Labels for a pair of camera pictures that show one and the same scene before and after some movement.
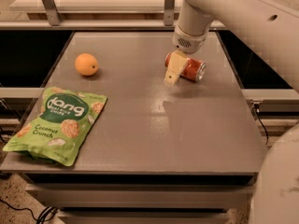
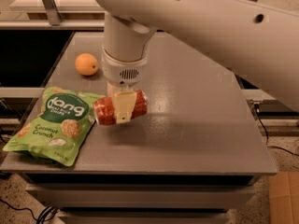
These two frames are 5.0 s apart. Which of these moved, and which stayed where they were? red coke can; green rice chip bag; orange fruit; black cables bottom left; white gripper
Moved: white gripper; red coke can
Stayed: orange fruit; black cables bottom left; green rice chip bag
